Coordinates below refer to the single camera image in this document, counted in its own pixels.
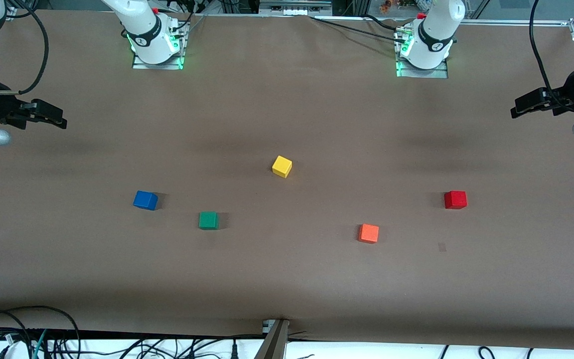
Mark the orange wooden cube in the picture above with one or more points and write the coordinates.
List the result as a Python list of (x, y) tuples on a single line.
[(368, 233)]

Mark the blue wooden cube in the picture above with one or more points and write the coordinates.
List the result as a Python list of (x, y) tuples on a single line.
[(145, 200)]

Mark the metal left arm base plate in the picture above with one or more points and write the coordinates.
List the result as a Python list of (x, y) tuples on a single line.
[(444, 74)]

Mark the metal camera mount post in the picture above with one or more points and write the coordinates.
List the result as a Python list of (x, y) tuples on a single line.
[(273, 344)]

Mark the green wooden cube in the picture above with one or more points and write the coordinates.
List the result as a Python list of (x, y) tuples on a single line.
[(208, 220)]

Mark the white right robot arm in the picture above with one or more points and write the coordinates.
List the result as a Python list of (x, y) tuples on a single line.
[(145, 30)]

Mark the brown paper table cover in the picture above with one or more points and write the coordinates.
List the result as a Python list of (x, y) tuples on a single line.
[(287, 279)]

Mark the red wooden cube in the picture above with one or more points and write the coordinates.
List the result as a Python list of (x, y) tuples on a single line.
[(455, 200)]

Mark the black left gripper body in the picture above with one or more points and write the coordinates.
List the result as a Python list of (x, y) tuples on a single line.
[(569, 91)]

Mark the yellow wooden cube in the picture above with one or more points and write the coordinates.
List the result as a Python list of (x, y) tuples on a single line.
[(282, 166)]

